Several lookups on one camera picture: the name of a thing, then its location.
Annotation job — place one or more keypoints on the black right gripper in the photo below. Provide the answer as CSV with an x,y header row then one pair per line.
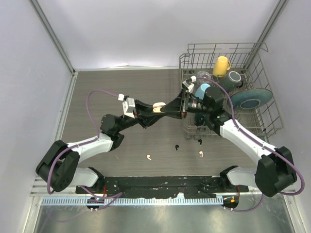
x,y
174,108

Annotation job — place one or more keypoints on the metal wire dish rack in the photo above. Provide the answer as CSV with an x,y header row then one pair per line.
x,y
245,59

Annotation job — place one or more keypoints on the dark grey-green mug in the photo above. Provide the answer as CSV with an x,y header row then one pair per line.
x,y
230,81

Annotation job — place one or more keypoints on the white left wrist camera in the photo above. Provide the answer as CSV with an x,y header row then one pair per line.
x,y
128,105

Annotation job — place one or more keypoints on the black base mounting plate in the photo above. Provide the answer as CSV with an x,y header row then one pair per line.
x,y
164,187

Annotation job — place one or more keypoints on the yellow mug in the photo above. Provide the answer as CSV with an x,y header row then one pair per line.
x,y
221,67

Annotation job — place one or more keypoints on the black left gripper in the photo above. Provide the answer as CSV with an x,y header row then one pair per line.
x,y
145,115

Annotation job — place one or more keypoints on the dark teal mug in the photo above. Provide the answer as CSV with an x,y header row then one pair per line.
x,y
200,119

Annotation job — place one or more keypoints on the aluminium frame rail left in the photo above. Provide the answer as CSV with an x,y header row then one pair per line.
x,y
63,113

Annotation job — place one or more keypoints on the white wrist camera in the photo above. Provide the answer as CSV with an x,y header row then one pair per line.
x,y
128,105
188,84

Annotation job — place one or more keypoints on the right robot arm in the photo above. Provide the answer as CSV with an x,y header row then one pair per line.
x,y
274,171

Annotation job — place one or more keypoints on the light blue mug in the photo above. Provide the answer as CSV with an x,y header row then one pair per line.
x,y
200,92

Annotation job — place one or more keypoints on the white slotted cable duct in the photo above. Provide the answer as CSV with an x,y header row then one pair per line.
x,y
89,201

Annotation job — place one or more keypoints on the cream earbud charging case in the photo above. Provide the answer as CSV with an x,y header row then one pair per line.
x,y
157,107

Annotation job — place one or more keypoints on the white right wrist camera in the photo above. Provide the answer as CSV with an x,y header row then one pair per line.
x,y
188,84

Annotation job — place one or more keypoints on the clear glass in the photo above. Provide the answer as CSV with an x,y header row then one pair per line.
x,y
203,74

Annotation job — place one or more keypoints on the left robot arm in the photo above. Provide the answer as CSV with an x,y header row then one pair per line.
x,y
59,166

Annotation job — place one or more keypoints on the blue ceramic plate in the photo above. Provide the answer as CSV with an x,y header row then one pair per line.
x,y
251,98

